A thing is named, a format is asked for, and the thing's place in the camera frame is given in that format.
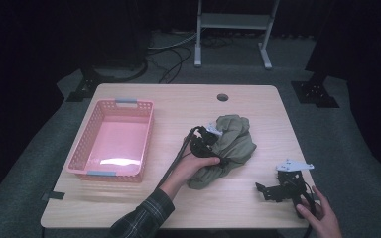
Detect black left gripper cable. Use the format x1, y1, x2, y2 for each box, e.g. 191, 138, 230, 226
156, 126, 202, 190

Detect white metal stand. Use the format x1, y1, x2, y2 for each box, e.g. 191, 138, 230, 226
193, 0, 281, 70

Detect person's right hand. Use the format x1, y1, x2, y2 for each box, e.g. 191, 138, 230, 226
295, 185, 343, 238

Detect olive green cloth garment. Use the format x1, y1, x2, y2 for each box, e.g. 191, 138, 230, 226
187, 114, 258, 190

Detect person's left hand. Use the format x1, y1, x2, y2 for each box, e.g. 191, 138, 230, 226
159, 137, 221, 200

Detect thin floor cables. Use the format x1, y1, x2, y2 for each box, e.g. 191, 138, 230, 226
147, 30, 232, 85

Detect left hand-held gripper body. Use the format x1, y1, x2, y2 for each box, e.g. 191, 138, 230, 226
189, 122, 228, 167

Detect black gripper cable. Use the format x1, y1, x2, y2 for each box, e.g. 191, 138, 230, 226
300, 180, 318, 238
156, 126, 202, 190

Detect black stand base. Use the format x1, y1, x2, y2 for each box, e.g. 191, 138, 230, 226
65, 65, 115, 103
290, 72, 340, 109

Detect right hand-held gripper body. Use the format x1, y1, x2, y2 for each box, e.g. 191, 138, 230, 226
265, 159, 315, 220

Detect black tape strip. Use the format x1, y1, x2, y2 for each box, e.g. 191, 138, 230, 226
41, 190, 66, 202

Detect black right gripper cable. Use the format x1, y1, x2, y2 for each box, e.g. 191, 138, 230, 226
300, 180, 318, 238

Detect pink plastic basket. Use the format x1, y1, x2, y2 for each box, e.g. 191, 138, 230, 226
65, 97, 155, 183

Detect dark curtain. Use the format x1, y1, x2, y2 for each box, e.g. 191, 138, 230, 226
305, 0, 381, 182
0, 0, 154, 206

